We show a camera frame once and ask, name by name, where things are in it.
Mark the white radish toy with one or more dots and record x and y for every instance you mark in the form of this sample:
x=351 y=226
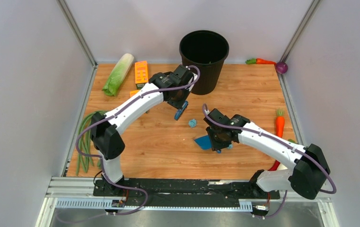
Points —
x=281 y=167

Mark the red chili pepper toy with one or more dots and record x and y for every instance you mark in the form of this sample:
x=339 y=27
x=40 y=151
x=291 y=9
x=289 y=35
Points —
x=275 y=166

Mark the carrot toy right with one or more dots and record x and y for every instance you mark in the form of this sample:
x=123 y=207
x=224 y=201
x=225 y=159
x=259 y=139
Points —
x=279 y=122

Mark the napa cabbage toy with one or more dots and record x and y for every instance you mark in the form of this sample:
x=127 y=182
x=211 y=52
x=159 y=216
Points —
x=118 y=74

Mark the carrot toy back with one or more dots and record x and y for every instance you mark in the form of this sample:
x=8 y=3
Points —
x=259 y=61

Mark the green long beans bundle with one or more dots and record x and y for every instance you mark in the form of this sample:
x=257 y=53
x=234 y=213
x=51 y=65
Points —
x=85 y=144

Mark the yellow green sponge box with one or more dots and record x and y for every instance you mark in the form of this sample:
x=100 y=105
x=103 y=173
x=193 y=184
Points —
x=134 y=93

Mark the carrot toy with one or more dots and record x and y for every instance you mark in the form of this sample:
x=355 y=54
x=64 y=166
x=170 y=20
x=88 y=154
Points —
x=259 y=61
x=279 y=122

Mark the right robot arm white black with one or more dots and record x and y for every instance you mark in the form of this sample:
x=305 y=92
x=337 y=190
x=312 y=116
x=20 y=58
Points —
x=307 y=172

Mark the blue dustpan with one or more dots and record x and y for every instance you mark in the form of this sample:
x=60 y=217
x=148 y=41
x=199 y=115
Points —
x=205 y=144

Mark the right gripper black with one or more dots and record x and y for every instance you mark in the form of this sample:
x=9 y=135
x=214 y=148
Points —
x=215 y=145

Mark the blue hand brush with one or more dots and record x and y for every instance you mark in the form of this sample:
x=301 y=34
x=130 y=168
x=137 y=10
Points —
x=181 y=111

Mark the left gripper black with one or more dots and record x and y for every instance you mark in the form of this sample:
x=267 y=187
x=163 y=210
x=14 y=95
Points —
x=178 y=105

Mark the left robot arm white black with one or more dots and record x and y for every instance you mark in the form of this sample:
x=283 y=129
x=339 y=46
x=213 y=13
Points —
x=106 y=130

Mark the blue paper scrap upper centre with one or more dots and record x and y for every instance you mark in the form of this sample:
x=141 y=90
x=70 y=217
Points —
x=192 y=123

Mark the black plastic trash bin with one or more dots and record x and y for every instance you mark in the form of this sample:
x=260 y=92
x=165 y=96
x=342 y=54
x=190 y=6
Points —
x=207 y=50

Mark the purple onion toy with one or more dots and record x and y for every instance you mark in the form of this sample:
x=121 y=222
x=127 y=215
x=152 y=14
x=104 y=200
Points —
x=281 y=67

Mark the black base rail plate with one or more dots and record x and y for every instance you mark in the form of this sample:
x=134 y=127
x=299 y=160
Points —
x=183 y=192

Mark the orange carton box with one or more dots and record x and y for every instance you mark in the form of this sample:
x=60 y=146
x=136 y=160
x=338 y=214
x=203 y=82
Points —
x=141 y=74

